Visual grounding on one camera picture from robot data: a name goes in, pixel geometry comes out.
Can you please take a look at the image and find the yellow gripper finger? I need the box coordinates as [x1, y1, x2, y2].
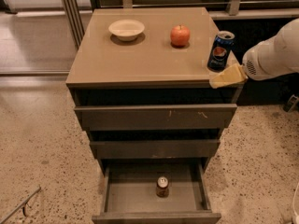
[209, 63, 248, 89]

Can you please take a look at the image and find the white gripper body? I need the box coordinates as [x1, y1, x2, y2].
[242, 37, 279, 80]

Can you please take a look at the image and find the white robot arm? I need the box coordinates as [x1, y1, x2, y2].
[209, 19, 299, 89]

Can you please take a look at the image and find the blue pepsi can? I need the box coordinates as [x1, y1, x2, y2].
[207, 31, 235, 72]

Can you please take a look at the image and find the grey top drawer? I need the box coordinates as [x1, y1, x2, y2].
[75, 104, 236, 131]

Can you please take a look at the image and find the grey drawer cabinet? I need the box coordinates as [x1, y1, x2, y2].
[66, 7, 243, 168]

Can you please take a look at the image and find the orange soda can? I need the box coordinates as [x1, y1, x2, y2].
[156, 176, 169, 198]

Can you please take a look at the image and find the grey middle drawer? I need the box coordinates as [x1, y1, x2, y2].
[90, 139, 220, 159]

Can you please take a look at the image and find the grey open bottom drawer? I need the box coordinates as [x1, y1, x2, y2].
[92, 163, 221, 224]

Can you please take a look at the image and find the small dark floor object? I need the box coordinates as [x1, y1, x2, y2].
[283, 94, 299, 112]

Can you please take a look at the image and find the red apple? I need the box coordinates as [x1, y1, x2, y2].
[170, 25, 191, 47]

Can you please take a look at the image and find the white bowl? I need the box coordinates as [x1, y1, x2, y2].
[108, 20, 145, 42]

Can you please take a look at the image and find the metal rod on floor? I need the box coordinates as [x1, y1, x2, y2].
[0, 186, 41, 224]

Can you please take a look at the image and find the white cable on floor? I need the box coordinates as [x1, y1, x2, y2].
[291, 182, 299, 224]

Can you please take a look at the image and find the metal window frame post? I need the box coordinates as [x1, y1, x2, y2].
[61, 0, 84, 49]

